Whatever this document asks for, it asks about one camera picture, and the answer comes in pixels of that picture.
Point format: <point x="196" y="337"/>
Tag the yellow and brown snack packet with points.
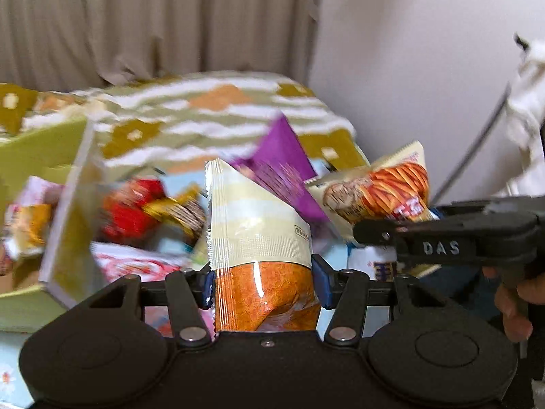
<point x="183" y="213"/>

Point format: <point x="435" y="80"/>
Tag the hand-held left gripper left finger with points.
<point x="209" y="289"/>

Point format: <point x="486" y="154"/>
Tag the red snack packet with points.
<point x="132" y="213"/>

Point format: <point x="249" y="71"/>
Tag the green cardboard box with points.
<point x="25" y="153"/>

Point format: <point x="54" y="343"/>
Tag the white cloth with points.
<point x="530" y="115"/>

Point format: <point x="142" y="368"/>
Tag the dark blue cloth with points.
<point x="460" y="294"/>

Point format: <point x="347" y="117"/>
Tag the purple snack packet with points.
<point x="285" y="166"/>

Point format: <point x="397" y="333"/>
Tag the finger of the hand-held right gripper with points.
<point x="460" y="211"/>
<point x="374" y="232"/>

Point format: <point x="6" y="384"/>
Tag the person's right hand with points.
<point x="513" y="311"/>

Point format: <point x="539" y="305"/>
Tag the green striped flower blanket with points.
<point x="213" y="110"/>

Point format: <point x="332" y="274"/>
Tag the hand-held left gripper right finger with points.
<point x="320" y="283"/>

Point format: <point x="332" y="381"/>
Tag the pink and white snack packet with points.
<point x="140" y="264"/>

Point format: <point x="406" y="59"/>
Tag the orange striped snack packet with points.
<point x="383" y="191"/>

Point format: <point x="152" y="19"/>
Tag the blue and white snack packet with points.
<point x="374" y="266"/>

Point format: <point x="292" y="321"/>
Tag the cream and orange snack packet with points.
<point x="255" y="221"/>

